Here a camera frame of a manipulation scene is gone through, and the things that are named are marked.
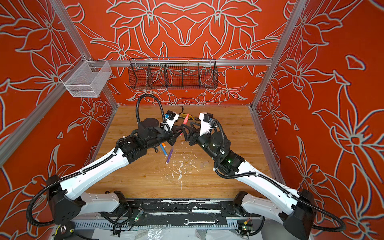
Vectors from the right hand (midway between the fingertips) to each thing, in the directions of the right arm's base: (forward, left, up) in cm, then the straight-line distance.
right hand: (182, 124), depth 63 cm
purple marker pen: (+3, +11, -35) cm, 37 cm away
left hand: (+3, 0, -5) cm, 6 cm away
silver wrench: (-32, -15, -36) cm, 50 cm away
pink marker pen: (+4, -2, -2) cm, 5 cm away
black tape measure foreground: (-34, +55, -32) cm, 72 cm away
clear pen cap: (-4, -11, -35) cm, 37 cm away
